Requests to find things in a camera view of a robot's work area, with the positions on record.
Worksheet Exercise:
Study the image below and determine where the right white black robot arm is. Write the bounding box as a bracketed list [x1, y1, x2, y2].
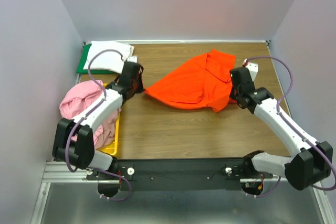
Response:
[229, 64, 333, 190]

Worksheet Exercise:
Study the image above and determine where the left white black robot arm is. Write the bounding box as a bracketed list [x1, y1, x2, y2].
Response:
[52, 61, 144, 179]

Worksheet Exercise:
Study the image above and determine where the pink crumpled t-shirt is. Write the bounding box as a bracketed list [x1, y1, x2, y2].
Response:
[59, 80, 104, 150]

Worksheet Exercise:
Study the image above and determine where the mauve crumpled t-shirt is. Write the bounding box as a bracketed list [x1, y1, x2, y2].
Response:
[96, 108, 121, 148]

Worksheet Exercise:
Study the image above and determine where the orange t-shirt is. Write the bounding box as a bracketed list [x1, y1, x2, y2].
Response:
[144, 49, 236, 112]

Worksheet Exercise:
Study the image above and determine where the white folded t-shirt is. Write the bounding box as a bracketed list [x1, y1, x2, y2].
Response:
[84, 41, 134, 73]

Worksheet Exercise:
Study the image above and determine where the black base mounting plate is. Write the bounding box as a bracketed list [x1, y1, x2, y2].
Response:
[87, 158, 272, 196]

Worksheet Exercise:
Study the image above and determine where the yellow plastic bin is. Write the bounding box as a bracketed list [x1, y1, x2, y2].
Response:
[97, 82, 123, 159]

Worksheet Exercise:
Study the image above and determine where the aluminium frame rail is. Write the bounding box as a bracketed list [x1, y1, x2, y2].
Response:
[32, 162, 334, 223]

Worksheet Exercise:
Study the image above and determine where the green folded t-shirt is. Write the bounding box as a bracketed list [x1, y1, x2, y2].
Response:
[76, 44, 114, 74]

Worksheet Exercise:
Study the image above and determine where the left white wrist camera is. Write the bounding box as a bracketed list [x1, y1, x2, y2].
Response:
[123, 56, 138, 63]

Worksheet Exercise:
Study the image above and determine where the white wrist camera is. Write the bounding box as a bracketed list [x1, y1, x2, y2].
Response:
[243, 59, 259, 81]
[123, 56, 138, 63]

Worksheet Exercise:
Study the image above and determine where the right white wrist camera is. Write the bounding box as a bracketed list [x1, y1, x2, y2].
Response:
[243, 59, 259, 81]

